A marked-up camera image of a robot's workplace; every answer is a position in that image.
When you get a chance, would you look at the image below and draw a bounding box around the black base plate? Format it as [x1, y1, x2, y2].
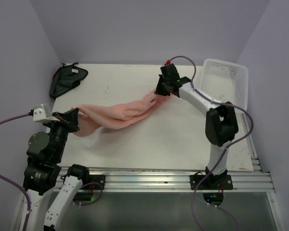
[82, 174, 106, 191]
[189, 171, 234, 190]

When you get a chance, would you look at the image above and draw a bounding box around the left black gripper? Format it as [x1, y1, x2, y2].
[43, 107, 80, 161]

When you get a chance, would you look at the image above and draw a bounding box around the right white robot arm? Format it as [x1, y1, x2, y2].
[155, 61, 238, 189]

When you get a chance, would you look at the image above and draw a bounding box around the black cloth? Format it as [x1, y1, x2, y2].
[49, 63, 89, 99]

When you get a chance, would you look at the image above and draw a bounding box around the aluminium mounting rail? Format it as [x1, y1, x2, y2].
[50, 168, 273, 193]

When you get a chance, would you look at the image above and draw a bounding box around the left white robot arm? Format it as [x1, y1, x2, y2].
[21, 105, 91, 231]

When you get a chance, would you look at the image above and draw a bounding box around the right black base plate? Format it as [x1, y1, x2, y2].
[189, 171, 234, 190]

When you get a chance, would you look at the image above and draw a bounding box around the pink towel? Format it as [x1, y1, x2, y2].
[74, 91, 170, 137]

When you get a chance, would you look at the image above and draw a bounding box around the white plastic basket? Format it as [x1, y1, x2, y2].
[199, 59, 249, 110]

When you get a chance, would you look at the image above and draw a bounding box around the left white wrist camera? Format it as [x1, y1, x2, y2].
[33, 103, 52, 123]

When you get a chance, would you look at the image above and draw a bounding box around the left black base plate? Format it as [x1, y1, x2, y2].
[82, 174, 106, 191]

